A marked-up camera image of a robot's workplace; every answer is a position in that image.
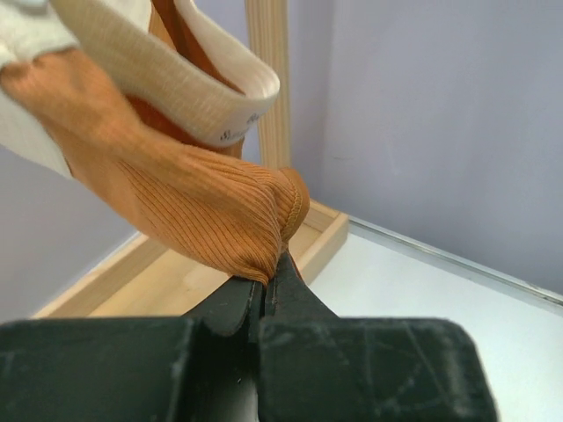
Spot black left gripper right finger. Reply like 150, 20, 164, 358
258, 254, 498, 421

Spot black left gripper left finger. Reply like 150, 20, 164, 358
1, 279, 264, 421

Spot orange underwear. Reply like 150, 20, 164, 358
0, 0, 311, 282

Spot wooden hanger stand frame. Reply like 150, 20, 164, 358
30, 0, 349, 319

